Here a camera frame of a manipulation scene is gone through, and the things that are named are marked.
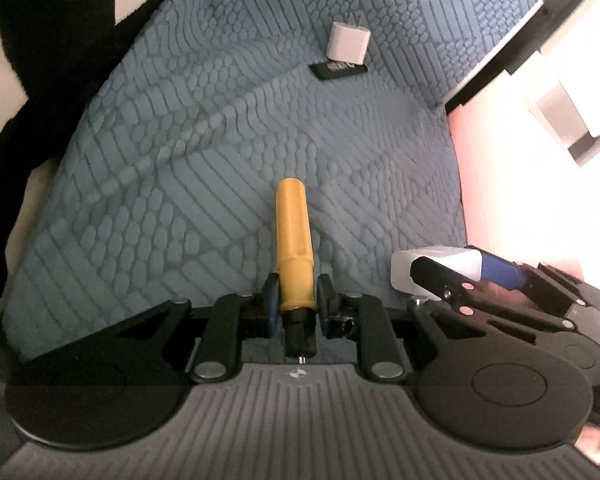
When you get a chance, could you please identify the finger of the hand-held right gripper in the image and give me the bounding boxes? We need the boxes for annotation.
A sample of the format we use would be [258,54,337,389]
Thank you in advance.
[411,256,566,332]
[467,246,600,316]

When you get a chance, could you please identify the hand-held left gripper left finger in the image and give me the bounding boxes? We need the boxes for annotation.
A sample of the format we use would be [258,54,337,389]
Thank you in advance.
[115,272,283,383]

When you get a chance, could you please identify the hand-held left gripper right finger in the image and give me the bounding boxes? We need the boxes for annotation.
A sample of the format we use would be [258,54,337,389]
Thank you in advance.
[316,275,536,381]

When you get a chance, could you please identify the white rectangular block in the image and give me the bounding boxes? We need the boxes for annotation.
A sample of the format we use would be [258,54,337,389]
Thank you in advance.
[391,247,482,292]

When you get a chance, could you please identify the yellow handled screwdriver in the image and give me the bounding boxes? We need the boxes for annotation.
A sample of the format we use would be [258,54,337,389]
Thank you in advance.
[275,177,317,363]

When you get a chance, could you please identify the pink cardboard box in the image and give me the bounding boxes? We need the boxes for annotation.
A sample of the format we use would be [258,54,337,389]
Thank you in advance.
[445,67,600,306]

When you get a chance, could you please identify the white board with slot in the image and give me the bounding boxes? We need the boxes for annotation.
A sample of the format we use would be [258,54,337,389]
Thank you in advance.
[510,0,600,167]

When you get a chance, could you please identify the blue textured mat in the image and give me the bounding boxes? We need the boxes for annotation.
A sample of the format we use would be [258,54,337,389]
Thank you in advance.
[2,0,588,363]

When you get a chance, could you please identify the white charger plug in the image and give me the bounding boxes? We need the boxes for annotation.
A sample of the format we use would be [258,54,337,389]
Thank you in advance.
[326,21,372,67]

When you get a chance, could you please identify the red white black striped blanket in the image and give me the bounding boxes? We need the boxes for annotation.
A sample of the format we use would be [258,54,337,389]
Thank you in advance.
[0,0,203,321]

